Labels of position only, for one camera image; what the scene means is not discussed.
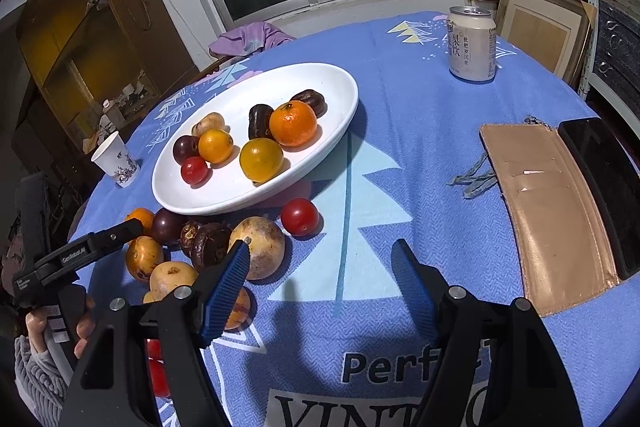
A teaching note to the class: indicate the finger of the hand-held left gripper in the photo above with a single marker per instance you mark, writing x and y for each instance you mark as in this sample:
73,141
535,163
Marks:
80,254

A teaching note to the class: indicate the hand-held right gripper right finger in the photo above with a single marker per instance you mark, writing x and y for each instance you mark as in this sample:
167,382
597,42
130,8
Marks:
415,287

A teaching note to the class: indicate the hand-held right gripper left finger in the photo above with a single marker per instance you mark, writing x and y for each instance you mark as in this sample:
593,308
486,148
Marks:
227,287

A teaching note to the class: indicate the orange-tan pear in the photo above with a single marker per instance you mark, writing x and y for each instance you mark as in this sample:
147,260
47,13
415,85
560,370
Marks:
239,307

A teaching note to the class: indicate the large brown pear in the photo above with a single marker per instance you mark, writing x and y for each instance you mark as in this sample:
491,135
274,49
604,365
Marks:
265,247

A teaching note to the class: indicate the speckled tan pear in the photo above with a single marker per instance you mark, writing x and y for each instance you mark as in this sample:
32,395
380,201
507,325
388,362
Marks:
144,258

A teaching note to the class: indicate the orange mandarin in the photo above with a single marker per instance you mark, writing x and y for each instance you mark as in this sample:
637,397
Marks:
142,217
293,123

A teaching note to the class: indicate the small tan pear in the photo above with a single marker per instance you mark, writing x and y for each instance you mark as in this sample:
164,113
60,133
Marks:
148,297

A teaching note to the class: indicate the dark red plum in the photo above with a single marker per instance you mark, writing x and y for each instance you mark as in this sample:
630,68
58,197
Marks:
184,148
168,226

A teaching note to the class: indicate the red tomato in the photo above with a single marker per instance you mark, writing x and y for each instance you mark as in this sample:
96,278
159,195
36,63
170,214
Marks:
194,170
300,217
160,379

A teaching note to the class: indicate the yellow-orange tomato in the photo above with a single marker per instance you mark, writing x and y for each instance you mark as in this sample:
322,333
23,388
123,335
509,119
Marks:
216,146
261,159

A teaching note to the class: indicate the white oval plate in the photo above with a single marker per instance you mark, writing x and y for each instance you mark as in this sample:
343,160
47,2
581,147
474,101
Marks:
330,82

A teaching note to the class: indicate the person's left hand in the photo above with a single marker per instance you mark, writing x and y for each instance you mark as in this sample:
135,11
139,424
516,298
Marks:
36,327

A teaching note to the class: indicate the white printed paper cup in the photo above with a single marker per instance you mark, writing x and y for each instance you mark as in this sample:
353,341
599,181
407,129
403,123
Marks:
117,159

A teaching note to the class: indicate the blue printed tablecloth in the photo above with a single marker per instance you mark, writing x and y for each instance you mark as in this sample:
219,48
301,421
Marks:
400,157

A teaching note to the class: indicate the tan leather wallet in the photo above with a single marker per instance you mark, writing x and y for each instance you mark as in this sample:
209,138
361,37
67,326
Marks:
550,217

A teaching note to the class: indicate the brown wooden cabinet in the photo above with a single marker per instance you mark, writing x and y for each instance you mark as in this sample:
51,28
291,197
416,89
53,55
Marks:
75,7

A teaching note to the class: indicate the black smartphone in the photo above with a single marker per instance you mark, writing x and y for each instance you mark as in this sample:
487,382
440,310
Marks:
605,187

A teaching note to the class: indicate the wooden chair back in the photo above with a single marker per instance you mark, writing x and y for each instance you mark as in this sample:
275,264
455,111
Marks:
210,68

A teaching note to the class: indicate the white drink can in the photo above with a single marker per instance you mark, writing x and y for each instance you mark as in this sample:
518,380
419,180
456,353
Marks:
472,47

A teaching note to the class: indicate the purple cloth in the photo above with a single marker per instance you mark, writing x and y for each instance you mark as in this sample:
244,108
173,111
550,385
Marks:
250,39

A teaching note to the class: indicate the wooden picture frame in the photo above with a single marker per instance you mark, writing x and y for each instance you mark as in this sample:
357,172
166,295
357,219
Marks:
540,32

